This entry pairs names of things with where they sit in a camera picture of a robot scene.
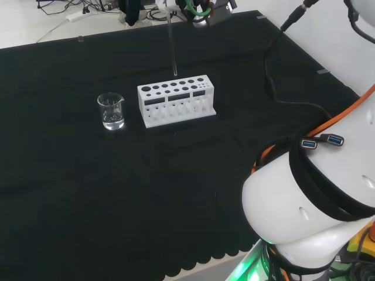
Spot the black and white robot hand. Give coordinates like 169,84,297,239
156,0,237,29

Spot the clear glass rod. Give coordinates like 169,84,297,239
166,12,178,78

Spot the white test tube rack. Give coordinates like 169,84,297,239
137,74,217,129

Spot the clear glass beaker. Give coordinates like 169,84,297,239
97,92,126,131

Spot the black rounded device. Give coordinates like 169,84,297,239
118,0,148,27

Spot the white power strip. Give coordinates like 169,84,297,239
66,11,90,22

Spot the blue USB plug black shell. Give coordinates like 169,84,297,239
320,133,345,147

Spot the black bench cloth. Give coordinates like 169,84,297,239
0,10,364,281

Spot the yellow stop button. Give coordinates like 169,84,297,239
347,221,375,264

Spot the coiled black cable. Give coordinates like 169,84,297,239
148,7,176,22

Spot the thick black cable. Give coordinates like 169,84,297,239
262,0,333,119

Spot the black floor cable bundle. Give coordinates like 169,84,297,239
35,0,118,16

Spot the orange cable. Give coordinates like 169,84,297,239
251,84,375,176

